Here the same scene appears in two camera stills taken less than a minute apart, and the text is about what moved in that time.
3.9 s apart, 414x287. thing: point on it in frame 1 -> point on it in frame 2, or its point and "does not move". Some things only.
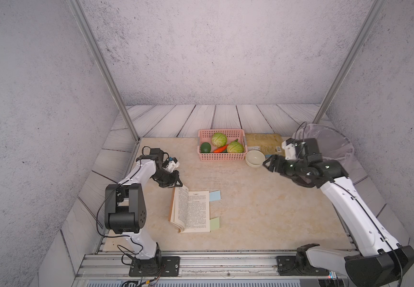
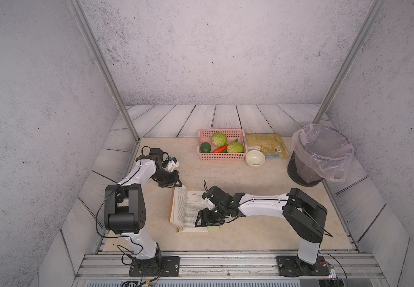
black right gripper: x=272 y=164 -> x=207 y=220
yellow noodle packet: x=270 y=144 does not move
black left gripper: x=173 y=182 does not move
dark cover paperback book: x=189 y=210 does not move
